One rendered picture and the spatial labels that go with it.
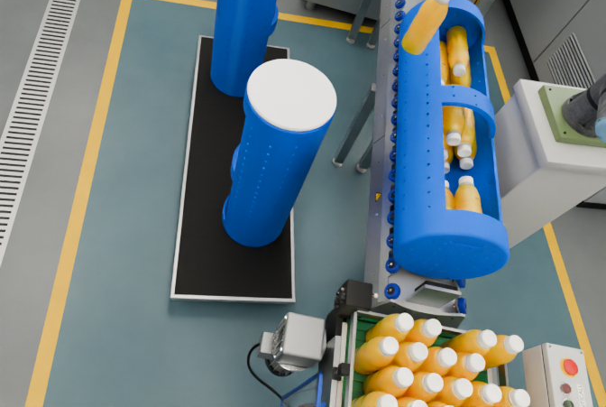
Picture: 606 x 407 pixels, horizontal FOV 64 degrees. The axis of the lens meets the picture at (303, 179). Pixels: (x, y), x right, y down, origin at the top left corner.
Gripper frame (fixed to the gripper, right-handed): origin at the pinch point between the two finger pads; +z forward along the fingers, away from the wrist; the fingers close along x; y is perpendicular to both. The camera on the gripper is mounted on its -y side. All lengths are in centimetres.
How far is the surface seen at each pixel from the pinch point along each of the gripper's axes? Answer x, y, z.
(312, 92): 22.3, -5.4, 41.4
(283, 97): 31, -10, 42
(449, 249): -13, -55, 28
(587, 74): -153, 106, 100
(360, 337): 1, -74, 52
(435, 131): -8.3, -24.3, 23.0
